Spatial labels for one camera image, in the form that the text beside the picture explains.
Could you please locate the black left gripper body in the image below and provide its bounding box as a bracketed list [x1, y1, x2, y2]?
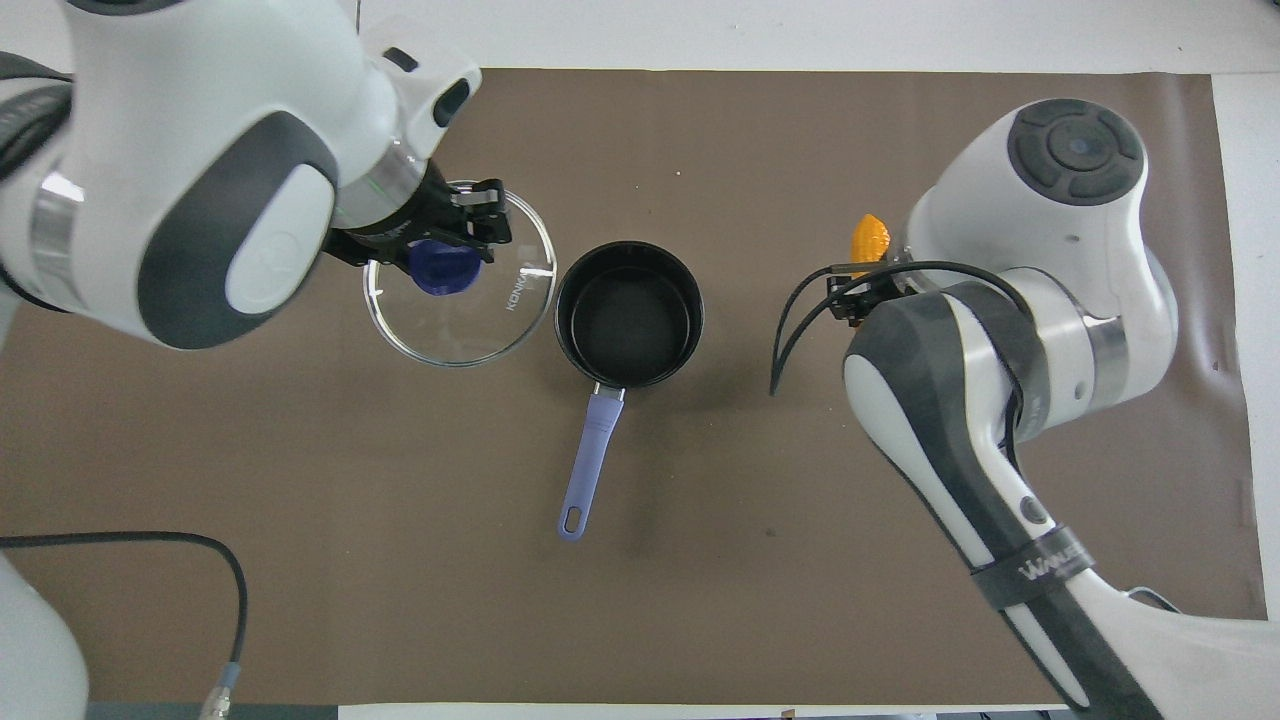
[325, 163, 476, 271]

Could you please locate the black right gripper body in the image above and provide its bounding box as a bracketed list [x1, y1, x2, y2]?
[825, 270, 903, 327]

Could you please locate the yellow toy corn cob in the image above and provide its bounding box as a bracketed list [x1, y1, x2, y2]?
[850, 213, 892, 278]

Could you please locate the glass lid with blue knob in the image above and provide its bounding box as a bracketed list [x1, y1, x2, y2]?
[363, 180, 558, 369]

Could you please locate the brown paper table mat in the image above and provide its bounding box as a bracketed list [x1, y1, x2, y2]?
[0, 68, 1271, 706]

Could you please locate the dark pot with lilac handle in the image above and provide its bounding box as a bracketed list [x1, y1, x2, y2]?
[555, 240, 705, 542]

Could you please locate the black velcro strap with print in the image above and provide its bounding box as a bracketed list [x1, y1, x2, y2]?
[967, 525, 1097, 612]

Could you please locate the black cable with metal plug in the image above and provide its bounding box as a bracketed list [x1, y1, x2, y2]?
[0, 530, 249, 720]

